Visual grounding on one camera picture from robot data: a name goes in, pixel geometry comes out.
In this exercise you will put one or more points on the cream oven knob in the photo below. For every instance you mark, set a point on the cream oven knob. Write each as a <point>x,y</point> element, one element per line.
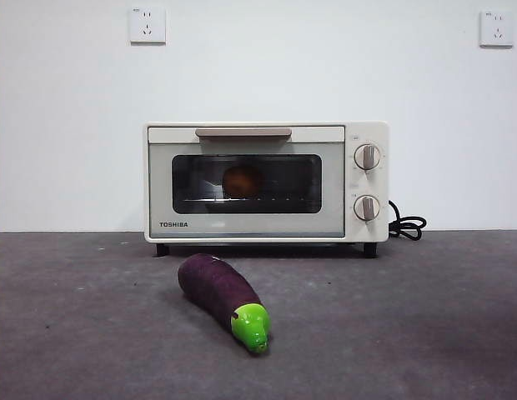
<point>366,208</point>
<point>367,157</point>

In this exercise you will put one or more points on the purple eggplant with green stem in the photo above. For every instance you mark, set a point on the purple eggplant with green stem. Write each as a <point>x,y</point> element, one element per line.
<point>217,291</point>

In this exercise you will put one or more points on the white wall socket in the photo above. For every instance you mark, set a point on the white wall socket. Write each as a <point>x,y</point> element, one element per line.
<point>496,29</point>
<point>147,25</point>

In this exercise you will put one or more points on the brown potato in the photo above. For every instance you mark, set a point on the brown potato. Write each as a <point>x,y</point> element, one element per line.
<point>242,181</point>

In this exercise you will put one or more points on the cream Toshiba toaster oven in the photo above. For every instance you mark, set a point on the cream Toshiba toaster oven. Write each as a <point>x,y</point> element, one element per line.
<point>367,183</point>

